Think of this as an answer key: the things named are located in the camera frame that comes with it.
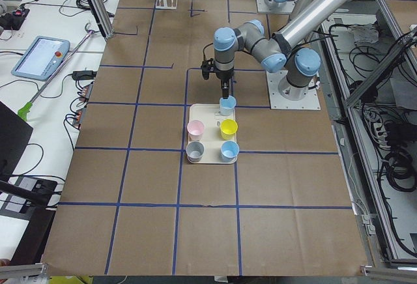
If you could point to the light blue cup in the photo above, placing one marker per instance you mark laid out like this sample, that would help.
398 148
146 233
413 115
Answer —
229 151
227 105

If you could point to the aluminium frame post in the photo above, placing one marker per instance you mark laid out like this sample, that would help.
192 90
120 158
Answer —
102 18

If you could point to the grey plastic cup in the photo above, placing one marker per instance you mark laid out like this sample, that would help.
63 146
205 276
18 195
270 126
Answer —
195 151

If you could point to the cream plastic tray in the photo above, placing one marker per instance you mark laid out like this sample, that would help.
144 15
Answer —
210 115

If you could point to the black power adapter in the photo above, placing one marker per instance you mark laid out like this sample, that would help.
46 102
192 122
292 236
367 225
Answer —
81 75

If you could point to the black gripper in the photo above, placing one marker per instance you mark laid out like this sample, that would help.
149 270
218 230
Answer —
224 75

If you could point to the yellow plastic cup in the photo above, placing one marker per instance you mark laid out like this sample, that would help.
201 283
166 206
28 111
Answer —
228 129

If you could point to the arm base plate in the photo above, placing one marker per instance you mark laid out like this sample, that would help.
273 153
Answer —
284 96
272 7

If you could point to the reacher grabber tool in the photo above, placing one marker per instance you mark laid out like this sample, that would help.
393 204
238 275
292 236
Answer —
23 112

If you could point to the pink plastic cup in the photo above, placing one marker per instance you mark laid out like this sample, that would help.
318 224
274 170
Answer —
195 129

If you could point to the blue teach pendant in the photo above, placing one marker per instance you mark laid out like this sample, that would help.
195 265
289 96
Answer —
42 58

